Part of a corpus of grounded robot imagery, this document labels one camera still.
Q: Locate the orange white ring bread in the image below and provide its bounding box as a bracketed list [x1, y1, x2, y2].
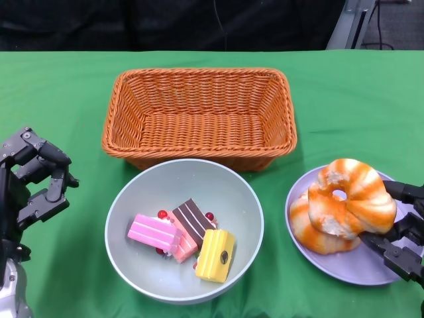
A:
[307, 158, 398, 240]
[290, 191, 362, 255]

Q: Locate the grey metal frame post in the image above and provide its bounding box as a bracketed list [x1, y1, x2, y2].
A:
[326, 0, 377, 50]

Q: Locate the pink striped toy cake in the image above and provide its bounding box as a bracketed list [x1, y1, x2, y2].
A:
[127, 213, 183, 251]

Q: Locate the plain green tablecloth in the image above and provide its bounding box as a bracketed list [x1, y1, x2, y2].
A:
[0, 49, 424, 318]

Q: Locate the salmon cake with brown top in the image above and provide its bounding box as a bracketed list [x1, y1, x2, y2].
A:
[165, 197, 219, 264]

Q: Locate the lavender plate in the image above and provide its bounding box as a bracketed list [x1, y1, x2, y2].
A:
[284, 165, 424, 286]

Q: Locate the grey-green bowl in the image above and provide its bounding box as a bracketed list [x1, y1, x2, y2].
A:
[104, 158, 265, 305]

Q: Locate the black floor cable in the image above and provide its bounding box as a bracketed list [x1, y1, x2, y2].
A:
[360, 0, 395, 50]

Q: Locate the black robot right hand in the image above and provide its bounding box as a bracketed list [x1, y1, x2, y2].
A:
[359, 180, 424, 282]

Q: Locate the black cloth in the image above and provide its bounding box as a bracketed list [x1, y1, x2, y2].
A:
[0, 0, 345, 52]

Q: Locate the thin cable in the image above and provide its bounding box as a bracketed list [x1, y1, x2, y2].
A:
[213, 0, 229, 50]

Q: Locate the yellow toy cake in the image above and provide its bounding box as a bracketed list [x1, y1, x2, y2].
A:
[194, 229, 237, 283]

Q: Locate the orange wicker basket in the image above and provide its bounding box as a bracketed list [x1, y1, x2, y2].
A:
[101, 68, 297, 172]

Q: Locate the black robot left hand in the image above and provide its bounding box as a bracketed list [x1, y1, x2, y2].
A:
[0, 127, 80, 248]

